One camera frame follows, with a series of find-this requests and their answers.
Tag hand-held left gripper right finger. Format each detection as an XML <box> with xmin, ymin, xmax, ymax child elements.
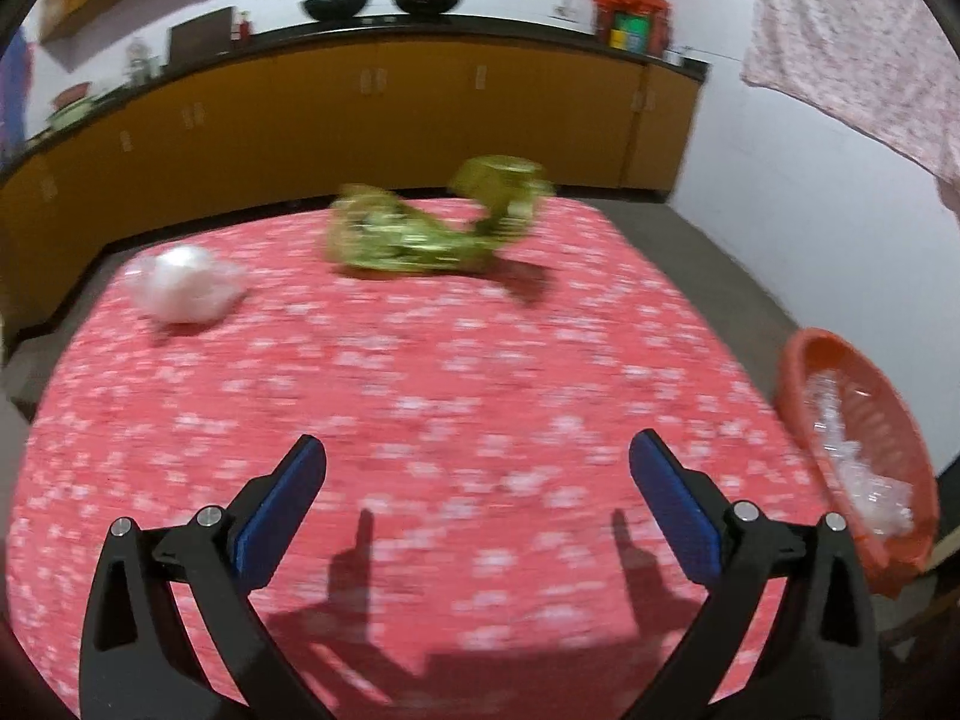
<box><xmin>622</xmin><ymin>429</ymin><xmax>882</xmax><ymax>720</ymax></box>

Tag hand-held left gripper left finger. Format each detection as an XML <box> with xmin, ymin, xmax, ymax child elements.
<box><xmin>79</xmin><ymin>433</ymin><xmax>338</xmax><ymax>720</ymax></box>

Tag clear bubble wrap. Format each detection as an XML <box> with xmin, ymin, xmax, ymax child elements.
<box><xmin>802</xmin><ymin>371</ymin><xmax>917</xmax><ymax>541</ymax></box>

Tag red plastic basket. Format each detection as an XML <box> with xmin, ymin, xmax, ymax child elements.
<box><xmin>776</xmin><ymin>328</ymin><xmax>940</xmax><ymax>599</ymax></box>

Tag red floral blanket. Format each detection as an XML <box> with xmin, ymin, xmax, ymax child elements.
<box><xmin>7</xmin><ymin>197</ymin><xmax>848</xmax><ymax>720</ymax></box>

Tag pale translucent plastic bag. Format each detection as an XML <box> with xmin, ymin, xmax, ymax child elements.
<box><xmin>124</xmin><ymin>244</ymin><xmax>247</xmax><ymax>325</ymax></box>

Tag crumpled green plastic bag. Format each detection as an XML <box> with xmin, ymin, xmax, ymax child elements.
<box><xmin>326</xmin><ymin>184</ymin><xmax>497</xmax><ymax>278</ymax></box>

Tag yellow-green plastic bag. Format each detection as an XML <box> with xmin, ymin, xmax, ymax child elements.
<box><xmin>448</xmin><ymin>156</ymin><xmax>554</xmax><ymax>245</ymax></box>

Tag yellow base cabinet row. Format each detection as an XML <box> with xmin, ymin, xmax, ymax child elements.
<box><xmin>0</xmin><ymin>34</ymin><xmax>710</xmax><ymax>331</ymax></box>

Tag red and green bowls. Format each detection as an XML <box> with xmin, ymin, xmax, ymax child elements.
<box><xmin>49</xmin><ymin>82</ymin><xmax>102</xmax><ymax>128</ymax></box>

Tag clear glass jar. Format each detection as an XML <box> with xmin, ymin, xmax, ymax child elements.
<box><xmin>124</xmin><ymin>37</ymin><xmax>158</xmax><ymax>83</ymax></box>

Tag dark cutting board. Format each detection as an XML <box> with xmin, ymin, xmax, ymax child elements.
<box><xmin>169</xmin><ymin>6</ymin><xmax>235</xmax><ymax>57</ymax></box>

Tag pink and blue cloth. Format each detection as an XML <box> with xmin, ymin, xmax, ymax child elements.
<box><xmin>0</xmin><ymin>30</ymin><xmax>35</xmax><ymax>158</ymax></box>

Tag red container with colourful label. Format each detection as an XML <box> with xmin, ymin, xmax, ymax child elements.
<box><xmin>595</xmin><ymin>0</ymin><xmax>671</xmax><ymax>55</ymax></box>

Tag pink floral hanging cloth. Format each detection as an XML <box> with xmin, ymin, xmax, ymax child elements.
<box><xmin>741</xmin><ymin>0</ymin><xmax>960</xmax><ymax>181</ymax></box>

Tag black kitchen countertop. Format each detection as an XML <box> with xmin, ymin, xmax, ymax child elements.
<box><xmin>0</xmin><ymin>15</ymin><xmax>710</xmax><ymax>173</ymax></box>

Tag black wok with handle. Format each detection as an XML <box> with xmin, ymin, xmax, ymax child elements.
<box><xmin>301</xmin><ymin>0</ymin><xmax>374</xmax><ymax>22</ymax></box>

